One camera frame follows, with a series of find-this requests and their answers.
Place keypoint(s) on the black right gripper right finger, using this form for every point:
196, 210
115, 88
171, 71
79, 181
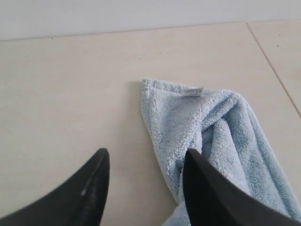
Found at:
212, 200

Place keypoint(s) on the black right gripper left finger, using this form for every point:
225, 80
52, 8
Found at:
79, 201

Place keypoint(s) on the light blue terry towel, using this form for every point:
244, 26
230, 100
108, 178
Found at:
222, 126

